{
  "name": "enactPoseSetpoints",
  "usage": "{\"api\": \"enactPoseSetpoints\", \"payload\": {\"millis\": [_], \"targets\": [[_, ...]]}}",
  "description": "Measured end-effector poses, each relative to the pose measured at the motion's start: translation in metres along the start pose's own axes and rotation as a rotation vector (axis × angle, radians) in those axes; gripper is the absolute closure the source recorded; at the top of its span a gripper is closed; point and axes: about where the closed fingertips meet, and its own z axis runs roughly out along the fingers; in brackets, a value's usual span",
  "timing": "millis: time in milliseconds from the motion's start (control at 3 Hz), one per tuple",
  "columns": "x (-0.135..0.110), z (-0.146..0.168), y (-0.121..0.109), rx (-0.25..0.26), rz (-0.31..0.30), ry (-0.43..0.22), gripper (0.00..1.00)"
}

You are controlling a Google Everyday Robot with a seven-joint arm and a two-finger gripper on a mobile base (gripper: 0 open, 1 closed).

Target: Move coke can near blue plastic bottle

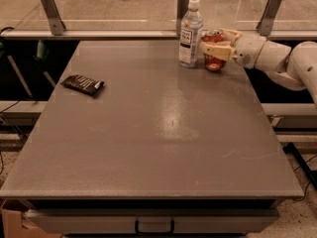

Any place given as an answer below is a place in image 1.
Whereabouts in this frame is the black snack bar wrapper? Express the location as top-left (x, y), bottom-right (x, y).
top-left (61, 74), bottom-right (104, 96)

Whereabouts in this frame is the left metal bracket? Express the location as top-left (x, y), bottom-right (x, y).
top-left (41, 0), bottom-right (65, 36)

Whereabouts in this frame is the cardboard box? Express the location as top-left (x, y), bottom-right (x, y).
top-left (1, 199), bottom-right (61, 238)

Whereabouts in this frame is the metal bracket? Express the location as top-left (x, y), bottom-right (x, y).
top-left (41, 0), bottom-right (65, 36)
top-left (176, 0), bottom-right (189, 35)
top-left (256, 0), bottom-right (282, 36)

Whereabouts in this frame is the red crushed coke can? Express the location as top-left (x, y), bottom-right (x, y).
top-left (202, 29), bottom-right (226, 71)

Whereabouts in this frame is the grey table drawer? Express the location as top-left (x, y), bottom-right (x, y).
top-left (27, 209), bottom-right (279, 235)

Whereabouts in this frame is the black cable on floor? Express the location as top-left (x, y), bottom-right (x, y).
top-left (283, 142), bottom-right (317, 202)

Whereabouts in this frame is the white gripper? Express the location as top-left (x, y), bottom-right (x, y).
top-left (200, 29), bottom-right (266, 68)

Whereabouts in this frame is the middle metal bracket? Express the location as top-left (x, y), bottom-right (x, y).
top-left (176, 0), bottom-right (189, 35)

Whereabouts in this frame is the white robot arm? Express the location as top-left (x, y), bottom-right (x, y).
top-left (200, 29), bottom-right (317, 106)

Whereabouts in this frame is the black drawer handle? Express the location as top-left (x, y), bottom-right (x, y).
top-left (134, 219), bottom-right (175, 236)

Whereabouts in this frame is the metal railing bar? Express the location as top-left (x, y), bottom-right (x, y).
top-left (1, 29), bottom-right (317, 41)

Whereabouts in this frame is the clear plastic water bottle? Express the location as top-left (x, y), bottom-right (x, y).
top-left (178, 0), bottom-right (203, 68)

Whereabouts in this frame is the right metal bracket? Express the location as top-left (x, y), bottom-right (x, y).
top-left (256, 0), bottom-right (282, 36)

